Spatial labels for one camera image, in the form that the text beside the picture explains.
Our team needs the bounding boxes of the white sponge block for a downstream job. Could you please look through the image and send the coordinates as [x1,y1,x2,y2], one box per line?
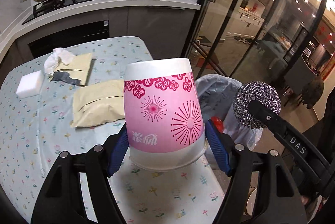
[16,70,44,99]

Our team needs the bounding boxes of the floral patterned tablecloth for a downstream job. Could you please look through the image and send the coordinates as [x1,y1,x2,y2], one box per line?
[1,37,224,223]

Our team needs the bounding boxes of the grey foil scrap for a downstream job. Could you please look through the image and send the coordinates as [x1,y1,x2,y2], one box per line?
[51,71,81,86]

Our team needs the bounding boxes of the crumpled white tissue back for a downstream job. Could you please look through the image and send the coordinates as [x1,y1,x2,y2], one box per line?
[44,47,75,76]

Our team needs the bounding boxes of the pink white paper cup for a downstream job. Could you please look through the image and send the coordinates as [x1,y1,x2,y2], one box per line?
[124,58,208,172]

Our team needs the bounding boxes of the trash bin with clear liner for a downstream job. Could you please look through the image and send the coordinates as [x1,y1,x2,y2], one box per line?
[195,74,262,150]

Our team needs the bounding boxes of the glass sliding door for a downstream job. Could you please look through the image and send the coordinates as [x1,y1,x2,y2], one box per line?
[186,0,334,119]

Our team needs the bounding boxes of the built-in black oven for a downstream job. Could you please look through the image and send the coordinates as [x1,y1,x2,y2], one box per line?
[28,20,109,58]

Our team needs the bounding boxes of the beige paper envelope front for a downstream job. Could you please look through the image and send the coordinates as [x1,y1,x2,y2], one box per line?
[71,79,125,128]

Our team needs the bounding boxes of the steel wool scrubber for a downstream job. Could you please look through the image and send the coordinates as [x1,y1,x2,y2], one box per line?
[233,81,281,129]

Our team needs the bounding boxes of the beige paper envelope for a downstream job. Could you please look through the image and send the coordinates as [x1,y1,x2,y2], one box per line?
[71,79,125,128]
[55,53,92,86]

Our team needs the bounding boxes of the beige paper envelope back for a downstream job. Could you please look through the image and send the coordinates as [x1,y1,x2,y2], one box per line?
[55,53,92,86]

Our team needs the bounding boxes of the red plastic bag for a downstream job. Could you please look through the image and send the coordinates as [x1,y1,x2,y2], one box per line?
[211,116,224,133]

